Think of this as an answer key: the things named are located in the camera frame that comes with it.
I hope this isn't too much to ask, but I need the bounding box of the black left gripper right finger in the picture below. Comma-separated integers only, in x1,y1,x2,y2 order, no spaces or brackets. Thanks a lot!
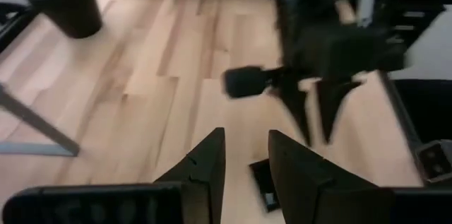
268,130,452,224

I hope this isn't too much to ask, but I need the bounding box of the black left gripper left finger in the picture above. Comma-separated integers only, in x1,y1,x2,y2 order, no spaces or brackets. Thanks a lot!
1,127,227,224

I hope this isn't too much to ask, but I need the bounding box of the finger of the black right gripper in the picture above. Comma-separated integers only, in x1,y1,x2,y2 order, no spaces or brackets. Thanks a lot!
278,86,314,146
316,81,363,143

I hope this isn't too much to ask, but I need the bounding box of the black square mini plate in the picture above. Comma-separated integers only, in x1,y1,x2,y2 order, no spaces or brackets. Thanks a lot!
249,158,282,213

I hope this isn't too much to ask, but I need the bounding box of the black plant pot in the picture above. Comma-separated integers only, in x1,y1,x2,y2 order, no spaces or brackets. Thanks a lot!
19,0,104,40

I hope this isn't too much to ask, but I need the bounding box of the grey metal bracket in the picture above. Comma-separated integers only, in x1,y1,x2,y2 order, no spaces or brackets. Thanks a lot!
413,140,452,186

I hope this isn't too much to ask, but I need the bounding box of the black aluminium cross rail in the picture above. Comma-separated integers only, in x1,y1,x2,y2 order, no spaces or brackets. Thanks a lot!
0,1,38,54

